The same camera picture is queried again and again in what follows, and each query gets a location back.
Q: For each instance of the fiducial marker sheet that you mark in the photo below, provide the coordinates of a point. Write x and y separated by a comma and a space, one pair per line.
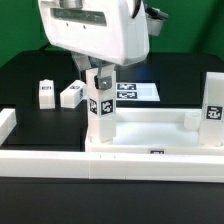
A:
137, 92

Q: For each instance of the white desk top tray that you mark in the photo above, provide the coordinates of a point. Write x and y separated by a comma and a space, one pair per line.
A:
156, 131

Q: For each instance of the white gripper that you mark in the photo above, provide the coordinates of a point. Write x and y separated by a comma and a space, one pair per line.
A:
110, 30

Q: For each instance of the white front fence bar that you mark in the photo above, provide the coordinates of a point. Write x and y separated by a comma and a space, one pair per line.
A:
116, 166

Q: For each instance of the white left fence block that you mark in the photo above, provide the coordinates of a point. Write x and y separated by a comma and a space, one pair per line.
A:
7, 123

